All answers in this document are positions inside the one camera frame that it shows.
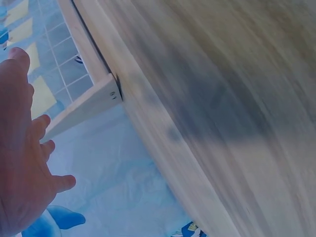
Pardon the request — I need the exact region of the person's left hand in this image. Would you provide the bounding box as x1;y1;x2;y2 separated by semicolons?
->
0;46;77;237

